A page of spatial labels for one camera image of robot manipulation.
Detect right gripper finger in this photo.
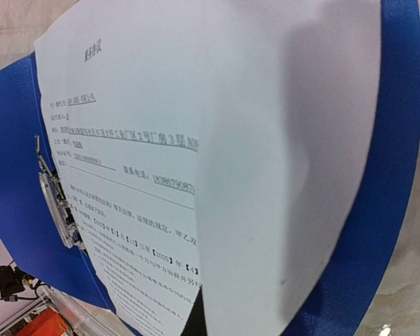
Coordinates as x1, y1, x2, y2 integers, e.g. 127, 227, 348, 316
183, 289, 207, 336

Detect printed paper sheet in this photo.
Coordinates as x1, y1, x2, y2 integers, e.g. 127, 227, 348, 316
34, 1, 381, 335

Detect blue plastic folder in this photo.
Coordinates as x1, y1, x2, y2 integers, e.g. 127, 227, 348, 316
0, 1, 420, 335

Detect metal folder clip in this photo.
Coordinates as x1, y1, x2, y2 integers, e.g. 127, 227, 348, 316
34, 134, 85, 251

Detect orange box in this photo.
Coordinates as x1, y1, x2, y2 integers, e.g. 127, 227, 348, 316
17, 308, 74, 336

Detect aluminium front rail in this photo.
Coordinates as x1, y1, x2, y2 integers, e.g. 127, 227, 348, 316
0, 286, 113, 335

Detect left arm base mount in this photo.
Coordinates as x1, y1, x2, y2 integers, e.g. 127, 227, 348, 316
0, 265, 39, 302

